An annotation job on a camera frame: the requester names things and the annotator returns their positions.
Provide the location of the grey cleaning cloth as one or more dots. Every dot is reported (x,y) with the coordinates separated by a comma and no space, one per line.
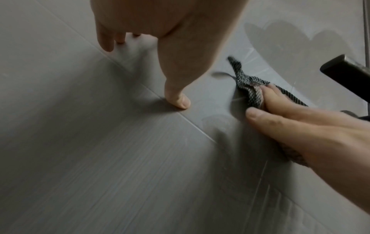
(251,89)

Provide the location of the person's right hand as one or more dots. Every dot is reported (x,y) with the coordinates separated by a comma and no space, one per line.
(318,141)

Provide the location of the grey door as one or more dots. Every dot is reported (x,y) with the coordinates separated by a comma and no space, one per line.
(86,148)

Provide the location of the person's left hand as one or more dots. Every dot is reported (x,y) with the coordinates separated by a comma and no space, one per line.
(179,34)

